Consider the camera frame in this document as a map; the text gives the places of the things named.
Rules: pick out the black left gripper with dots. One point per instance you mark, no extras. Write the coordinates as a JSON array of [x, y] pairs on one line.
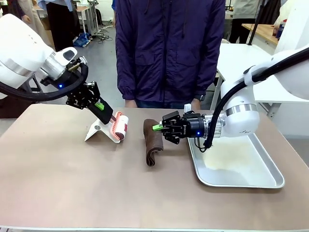
[[65, 81]]

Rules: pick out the white desk wooden top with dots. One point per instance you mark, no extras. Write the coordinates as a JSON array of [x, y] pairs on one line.
[[83, 10]]

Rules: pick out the white folded roller stand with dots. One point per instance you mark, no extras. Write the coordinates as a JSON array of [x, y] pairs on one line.
[[96, 131]]

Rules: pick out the wooden top table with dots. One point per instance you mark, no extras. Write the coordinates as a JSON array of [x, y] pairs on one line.
[[263, 31]]

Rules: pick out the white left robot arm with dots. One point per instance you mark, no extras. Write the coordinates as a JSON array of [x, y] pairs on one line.
[[21, 48]]

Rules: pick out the brown cloth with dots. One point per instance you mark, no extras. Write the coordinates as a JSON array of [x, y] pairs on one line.
[[153, 145]]

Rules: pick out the purple sleeved right forearm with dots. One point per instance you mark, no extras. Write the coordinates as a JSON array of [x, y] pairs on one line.
[[125, 82]]

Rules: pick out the dark brown handbag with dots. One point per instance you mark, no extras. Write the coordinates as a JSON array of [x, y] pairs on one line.
[[14, 110]]

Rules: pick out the person's right hand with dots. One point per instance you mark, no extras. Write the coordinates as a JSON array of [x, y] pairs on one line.
[[130, 103]]

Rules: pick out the purple sleeved left forearm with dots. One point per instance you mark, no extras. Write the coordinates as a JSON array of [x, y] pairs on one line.
[[205, 77]]

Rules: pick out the person's left hand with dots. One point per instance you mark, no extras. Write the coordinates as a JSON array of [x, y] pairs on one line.
[[196, 104]]

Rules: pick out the person in grey jacket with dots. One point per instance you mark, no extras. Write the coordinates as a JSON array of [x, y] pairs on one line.
[[243, 14]]

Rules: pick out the person in black trousers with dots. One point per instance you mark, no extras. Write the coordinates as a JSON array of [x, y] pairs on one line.
[[60, 24]]

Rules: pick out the metal baking tray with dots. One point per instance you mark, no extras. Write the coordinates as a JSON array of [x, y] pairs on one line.
[[241, 174]]

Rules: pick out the large white table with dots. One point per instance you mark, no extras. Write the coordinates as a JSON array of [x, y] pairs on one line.
[[231, 55]]

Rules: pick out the grey metal stool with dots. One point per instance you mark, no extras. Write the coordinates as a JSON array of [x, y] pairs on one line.
[[33, 83]]

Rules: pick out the dark cola bottle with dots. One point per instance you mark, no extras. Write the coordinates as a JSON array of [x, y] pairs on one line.
[[281, 29]]

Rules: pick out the black stand pole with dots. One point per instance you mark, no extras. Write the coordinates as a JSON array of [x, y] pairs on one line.
[[256, 21]]

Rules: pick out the person in purple jacket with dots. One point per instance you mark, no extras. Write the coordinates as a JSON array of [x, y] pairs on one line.
[[169, 48]]

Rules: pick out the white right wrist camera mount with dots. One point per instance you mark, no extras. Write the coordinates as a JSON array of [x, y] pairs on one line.
[[187, 108]]

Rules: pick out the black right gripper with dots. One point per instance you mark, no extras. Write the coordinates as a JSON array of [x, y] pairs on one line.
[[193, 126]]

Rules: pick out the blue bag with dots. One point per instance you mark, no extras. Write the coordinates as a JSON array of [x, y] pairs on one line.
[[82, 40]]

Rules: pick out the cardboard box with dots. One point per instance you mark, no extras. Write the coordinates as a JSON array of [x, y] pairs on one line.
[[49, 38]]

